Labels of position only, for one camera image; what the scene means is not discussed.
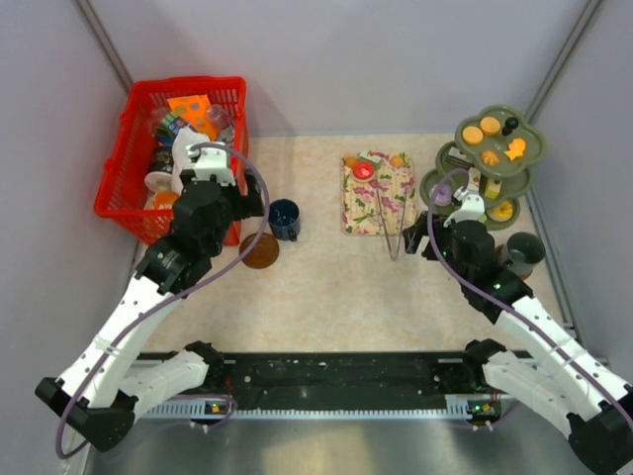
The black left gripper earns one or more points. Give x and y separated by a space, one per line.
246 206

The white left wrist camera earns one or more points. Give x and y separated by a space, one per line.
208 161

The stainless steel food tongs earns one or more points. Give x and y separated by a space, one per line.
392 220

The floral rectangular serving tray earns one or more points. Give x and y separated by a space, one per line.
395 172

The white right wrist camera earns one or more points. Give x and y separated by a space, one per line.
471 207

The orange dotted box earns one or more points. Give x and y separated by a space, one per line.
193 110

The brown wooden coaster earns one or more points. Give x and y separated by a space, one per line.
515 261
264 253

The round tan cracker biscuit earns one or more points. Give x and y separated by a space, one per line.
472 135

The black cylindrical can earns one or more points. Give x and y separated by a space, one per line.
161 160

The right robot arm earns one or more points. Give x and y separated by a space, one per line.
583 399

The dark blue mug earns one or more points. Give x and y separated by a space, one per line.
285 220

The red round donut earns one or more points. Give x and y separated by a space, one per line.
363 171

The yellow square cake piece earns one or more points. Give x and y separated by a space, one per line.
492 188

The purple frosted donut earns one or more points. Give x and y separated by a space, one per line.
442 194

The red plastic basket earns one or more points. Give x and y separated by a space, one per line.
122 195

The white cloth bag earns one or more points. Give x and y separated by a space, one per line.
185 137

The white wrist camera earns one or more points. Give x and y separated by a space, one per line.
471 207
208 161

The white cream cake slice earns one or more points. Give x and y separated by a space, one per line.
474 179

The dark green mug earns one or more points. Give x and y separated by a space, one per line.
530 244

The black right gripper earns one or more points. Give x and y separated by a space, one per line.
412 237

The yellow frosted donut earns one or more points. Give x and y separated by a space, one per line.
503 212

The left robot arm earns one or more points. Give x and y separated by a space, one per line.
95 395

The chocolate cake slice with cherry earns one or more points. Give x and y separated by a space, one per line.
461 162

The green three-tier dessert stand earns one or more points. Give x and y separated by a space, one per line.
515 176

